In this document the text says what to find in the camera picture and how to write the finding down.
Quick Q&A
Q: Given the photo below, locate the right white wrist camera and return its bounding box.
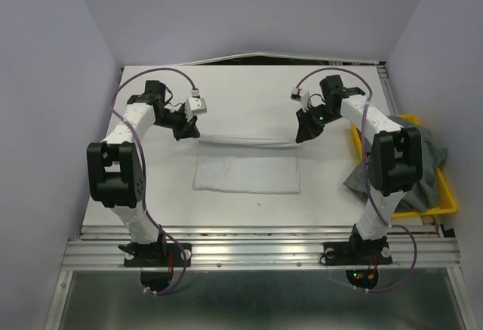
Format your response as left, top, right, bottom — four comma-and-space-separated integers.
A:
290, 88, 310, 111

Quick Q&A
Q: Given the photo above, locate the aluminium rail frame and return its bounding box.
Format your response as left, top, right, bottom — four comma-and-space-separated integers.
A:
44, 61, 472, 330

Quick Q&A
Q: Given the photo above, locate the yellow plastic bin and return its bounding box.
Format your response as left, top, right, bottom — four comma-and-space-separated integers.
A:
344, 115, 457, 219

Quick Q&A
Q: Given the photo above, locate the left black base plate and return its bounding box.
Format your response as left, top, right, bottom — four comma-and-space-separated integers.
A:
118, 242, 192, 296

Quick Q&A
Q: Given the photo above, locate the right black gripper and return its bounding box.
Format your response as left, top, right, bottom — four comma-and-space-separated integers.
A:
296, 103, 340, 142

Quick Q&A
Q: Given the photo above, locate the grey skirt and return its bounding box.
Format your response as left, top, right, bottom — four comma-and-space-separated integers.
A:
343, 116, 448, 213

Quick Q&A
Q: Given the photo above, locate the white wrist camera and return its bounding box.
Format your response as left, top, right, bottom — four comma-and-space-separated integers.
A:
290, 88, 310, 111
185, 97, 208, 120

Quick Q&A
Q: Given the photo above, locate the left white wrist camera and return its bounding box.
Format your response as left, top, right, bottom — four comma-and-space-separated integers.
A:
185, 97, 208, 120

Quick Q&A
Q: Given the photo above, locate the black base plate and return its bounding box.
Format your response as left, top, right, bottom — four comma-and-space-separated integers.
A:
319, 236, 392, 290
118, 242, 192, 296

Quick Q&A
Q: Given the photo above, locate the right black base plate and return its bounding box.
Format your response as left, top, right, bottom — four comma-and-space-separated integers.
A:
319, 236, 392, 290

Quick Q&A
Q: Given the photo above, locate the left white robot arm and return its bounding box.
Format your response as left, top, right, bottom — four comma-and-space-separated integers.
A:
87, 80, 207, 268

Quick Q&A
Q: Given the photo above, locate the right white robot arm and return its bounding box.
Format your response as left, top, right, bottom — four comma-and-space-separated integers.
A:
291, 75, 423, 267

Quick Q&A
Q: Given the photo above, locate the white skirt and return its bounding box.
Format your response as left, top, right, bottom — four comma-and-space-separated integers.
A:
193, 135, 301, 194

